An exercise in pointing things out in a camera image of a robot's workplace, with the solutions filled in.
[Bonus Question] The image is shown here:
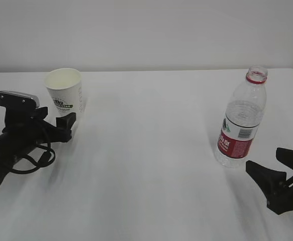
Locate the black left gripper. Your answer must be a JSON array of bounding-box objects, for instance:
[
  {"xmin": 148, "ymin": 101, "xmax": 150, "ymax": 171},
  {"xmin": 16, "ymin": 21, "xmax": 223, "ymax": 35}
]
[{"xmin": 0, "ymin": 107, "xmax": 76, "ymax": 148}]

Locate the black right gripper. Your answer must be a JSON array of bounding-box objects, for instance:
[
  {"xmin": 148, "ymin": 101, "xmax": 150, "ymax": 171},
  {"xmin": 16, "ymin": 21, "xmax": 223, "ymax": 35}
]
[{"xmin": 245, "ymin": 148, "xmax": 293, "ymax": 214}]

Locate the white paper cup green logo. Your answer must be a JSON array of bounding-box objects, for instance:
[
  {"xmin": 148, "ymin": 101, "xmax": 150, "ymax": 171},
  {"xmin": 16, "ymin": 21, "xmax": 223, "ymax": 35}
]
[{"xmin": 44, "ymin": 68, "xmax": 88, "ymax": 135}]

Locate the clear water bottle red label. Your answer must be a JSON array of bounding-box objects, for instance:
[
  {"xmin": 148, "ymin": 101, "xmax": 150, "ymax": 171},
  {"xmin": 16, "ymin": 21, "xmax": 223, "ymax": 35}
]
[{"xmin": 214, "ymin": 66, "xmax": 268, "ymax": 168}]

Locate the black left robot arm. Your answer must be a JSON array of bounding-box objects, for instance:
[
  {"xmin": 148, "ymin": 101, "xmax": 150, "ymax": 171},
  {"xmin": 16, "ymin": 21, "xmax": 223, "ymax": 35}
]
[{"xmin": 0, "ymin": 107, "xmax": 76, "ymax": 185}]

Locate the black left camera cable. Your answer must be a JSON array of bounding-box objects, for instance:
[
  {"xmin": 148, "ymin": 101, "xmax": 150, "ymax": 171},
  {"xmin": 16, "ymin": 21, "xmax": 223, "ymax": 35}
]
[{"xmin": 0, "ymin": 117, "xmax": 57, "ymax": 174}]

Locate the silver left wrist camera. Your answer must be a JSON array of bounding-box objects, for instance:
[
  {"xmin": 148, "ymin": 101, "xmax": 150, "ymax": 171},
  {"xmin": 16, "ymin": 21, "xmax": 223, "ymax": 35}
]
[{"xmin": 0, "ymin": 90, "xmax": 40, "ymax": 115}]

